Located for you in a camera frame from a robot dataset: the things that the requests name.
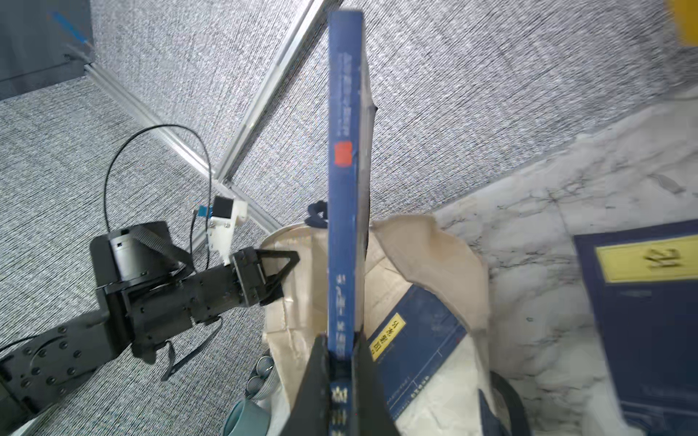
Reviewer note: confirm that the teal ceramic cup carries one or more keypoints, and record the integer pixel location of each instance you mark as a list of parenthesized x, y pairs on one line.
[(247, 419)]

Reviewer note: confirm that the dark blue book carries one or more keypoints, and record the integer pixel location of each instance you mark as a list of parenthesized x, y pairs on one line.
[(411, 344)]

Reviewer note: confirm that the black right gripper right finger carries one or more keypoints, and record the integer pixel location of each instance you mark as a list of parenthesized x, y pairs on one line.
[(369, 413)]

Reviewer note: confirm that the dark flower shaped dish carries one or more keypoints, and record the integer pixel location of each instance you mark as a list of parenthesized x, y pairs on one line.
[(260, 372)]

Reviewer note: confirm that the yellow wine glass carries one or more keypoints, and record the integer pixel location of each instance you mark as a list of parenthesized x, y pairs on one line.
[(685, 14)]

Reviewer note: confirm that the cream canvas tote bag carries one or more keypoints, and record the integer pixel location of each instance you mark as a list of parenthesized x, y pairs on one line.
[(465, 397)]

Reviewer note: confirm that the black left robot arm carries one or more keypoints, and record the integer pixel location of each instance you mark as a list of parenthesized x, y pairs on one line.
[(128, 262)]

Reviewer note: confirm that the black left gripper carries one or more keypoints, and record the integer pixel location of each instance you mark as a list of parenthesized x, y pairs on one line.
[(174, 307)]

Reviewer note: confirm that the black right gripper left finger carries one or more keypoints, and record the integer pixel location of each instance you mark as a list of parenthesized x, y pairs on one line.
[(310, 414)]

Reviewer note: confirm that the purple blue book yellow label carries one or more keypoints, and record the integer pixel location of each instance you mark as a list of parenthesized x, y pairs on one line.
[(642, 285)]

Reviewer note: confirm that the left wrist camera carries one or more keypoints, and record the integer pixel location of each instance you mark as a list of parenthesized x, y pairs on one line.
[(221, 220)]

